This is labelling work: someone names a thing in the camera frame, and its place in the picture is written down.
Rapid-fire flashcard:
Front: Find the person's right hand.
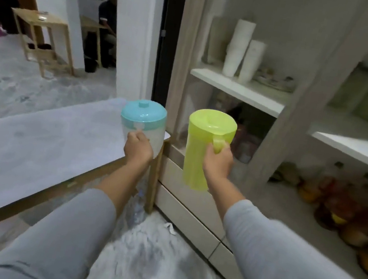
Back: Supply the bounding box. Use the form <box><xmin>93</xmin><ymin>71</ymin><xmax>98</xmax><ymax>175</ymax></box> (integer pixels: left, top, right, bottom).
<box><xmin>199</xmin><ymin>139</ymin><xmax>237</xmax><ymax>188</ymax></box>

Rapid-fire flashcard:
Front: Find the stack of patterned plates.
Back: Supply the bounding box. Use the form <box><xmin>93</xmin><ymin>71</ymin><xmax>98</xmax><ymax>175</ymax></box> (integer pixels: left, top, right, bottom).
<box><xmin>253</xmin><ymin>67</ymin><xmax>298</xmax><ymax>93</ymax></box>

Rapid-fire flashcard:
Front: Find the small wooden side table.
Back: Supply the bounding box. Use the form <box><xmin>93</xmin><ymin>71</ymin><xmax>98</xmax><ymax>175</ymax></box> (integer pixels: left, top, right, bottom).
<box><xmin>2</xmin><ymin>6</ymin><xmax>84</xmax><ymax>83</ymax></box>

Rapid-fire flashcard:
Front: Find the dark bucket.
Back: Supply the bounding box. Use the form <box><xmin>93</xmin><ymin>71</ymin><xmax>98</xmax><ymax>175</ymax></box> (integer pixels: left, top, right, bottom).
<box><xmin>83</xmin><ymin>57</ymin><xmax>99</xmax><ymax>74</ymax></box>

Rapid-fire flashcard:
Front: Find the person's left hand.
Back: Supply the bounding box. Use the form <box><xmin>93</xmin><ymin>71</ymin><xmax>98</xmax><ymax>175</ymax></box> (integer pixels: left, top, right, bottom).
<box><xmin>121</xmin><ymin>128</ymin><xmax>158</xmax><ymax>170</ymax></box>

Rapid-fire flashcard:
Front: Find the person's right forearm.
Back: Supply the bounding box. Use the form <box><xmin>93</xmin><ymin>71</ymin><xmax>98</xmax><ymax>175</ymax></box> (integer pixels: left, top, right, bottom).
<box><xmin>190</xmin><ymin>175</ymin><xmax>368</xmax><ymax>279</ymax></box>

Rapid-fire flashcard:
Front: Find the tall stack of white cups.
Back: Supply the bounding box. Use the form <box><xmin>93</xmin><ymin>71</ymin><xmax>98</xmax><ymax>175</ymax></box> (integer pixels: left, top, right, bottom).
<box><xmin>221</xmin><ymin>18</ymin><xmax>257</xmax><ymax>80</ymax></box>

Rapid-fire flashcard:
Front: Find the white jug with blue lid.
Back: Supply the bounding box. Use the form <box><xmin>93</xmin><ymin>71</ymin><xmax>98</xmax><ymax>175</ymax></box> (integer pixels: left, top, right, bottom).
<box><xmin>115</xmin><ymin>96</ymin><xmax>170</xmax><ymax>159</ymax></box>

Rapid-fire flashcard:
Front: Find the clear plastic container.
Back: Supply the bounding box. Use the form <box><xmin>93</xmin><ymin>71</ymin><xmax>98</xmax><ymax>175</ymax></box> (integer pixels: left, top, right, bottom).
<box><xmin>202</xmin><ymin>14</ymin><xmax>240</xmax><ymax>69</ymax></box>

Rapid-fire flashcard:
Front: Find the white paper scrap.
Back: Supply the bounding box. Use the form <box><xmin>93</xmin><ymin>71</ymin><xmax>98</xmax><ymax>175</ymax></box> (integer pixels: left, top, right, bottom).
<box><xmin>163</xmin><ymin>222</ymin><xmax>178</xmax><ymax>236</ymax></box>

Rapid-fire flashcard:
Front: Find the person's left forearm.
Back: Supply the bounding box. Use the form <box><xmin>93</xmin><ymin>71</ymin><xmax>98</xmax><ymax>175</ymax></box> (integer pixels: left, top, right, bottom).
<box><xmin>0</xmin><ymin>139</ymin><xmax>149</xmax><ymax>279</ymax></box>

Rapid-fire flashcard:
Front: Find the white glass-door cabinet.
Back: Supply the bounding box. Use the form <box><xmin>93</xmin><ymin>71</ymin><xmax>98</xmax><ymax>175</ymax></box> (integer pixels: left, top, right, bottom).
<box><xmin>137</xmin><ymin>0</ymin><xmax>368</xmax><ymax>279</ymax></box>

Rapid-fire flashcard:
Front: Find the group of food jars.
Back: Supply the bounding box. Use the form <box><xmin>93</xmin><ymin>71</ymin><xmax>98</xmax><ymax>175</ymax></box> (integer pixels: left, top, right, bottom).
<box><xmin>255</xmin><ymin>151</ymin><xmax>368</xmax><ymax>279</ymax></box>

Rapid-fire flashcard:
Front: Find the short stack of white cups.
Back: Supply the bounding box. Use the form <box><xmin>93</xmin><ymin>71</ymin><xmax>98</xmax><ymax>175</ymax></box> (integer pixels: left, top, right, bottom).
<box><xmin>237</xmin><ymin>38</ymin><xmax>268</xmax><ymax>87</ymax></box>

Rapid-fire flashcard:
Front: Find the yellow-green plastic jug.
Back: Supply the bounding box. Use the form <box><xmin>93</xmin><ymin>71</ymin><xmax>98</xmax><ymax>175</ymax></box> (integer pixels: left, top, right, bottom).
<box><xmin>177</xmin><ymin>107</ymin><xmax>240</xmax><ymax>196</ymax></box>

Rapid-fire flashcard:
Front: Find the grey-topped wooden table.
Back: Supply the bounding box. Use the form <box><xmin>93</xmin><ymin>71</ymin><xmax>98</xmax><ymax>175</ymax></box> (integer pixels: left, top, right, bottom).
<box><xmin>0</xmin><ymin>77</ymin><xmax>176</xmax><ymax>279</ymax></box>

